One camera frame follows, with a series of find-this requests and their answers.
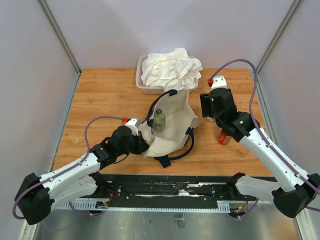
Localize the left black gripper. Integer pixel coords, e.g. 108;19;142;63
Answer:
117;130;150;156

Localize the red soda can back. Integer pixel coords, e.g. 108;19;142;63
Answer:
217;130;232;145

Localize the red soda can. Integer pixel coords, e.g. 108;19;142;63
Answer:
217;130;232;145
205;115;215;122

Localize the beige canvas tote bag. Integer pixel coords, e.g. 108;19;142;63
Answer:
138;89;200;168

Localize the red soda can front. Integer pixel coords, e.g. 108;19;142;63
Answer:
205;115;215;122

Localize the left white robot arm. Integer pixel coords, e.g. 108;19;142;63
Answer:
12;125;149;225

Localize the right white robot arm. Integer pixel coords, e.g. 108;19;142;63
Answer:
199;87;320;218

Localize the clear glass bottle left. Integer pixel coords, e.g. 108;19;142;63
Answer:
153;108;166;132

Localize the white crumpled cloth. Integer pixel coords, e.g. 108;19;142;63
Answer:
140;47;204;90

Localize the clear plastic bin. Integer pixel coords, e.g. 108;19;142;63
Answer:
135;54;201;95

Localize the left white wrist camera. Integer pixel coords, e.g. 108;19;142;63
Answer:
124;117;141;136

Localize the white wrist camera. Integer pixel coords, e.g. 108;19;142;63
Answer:
207;75;228;91
124;117;141;136

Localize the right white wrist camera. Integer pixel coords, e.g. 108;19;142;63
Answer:
207;75;228;91

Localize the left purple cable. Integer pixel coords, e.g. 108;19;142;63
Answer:
11;115;125;220

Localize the purple cable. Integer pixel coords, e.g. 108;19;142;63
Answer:
211;58;320;212
11;115;125;220

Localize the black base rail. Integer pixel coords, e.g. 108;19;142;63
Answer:
49;172;258;211

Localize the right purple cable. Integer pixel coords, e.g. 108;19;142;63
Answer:
211;58;320;212

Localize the right aluminium frame post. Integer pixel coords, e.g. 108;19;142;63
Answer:
256;0;304;73

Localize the aluminium frame post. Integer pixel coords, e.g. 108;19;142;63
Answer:
36;0;82;76
256;0;304;73

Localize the left aluminium frame post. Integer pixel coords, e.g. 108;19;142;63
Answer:
36;0;82;76

